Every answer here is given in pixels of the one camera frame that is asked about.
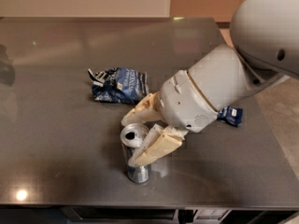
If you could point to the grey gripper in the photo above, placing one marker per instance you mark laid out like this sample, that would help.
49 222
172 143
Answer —
186 103

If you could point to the silver blue redbull can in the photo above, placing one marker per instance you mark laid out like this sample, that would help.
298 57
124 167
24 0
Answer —
132 137

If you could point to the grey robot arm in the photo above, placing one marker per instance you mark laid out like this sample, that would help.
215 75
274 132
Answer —
265 51

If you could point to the dark blue rxbar wrapper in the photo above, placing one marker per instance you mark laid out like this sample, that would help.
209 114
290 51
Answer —
231 115

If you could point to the blue crumpled chip bag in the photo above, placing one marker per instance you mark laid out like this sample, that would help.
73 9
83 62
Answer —
119 86

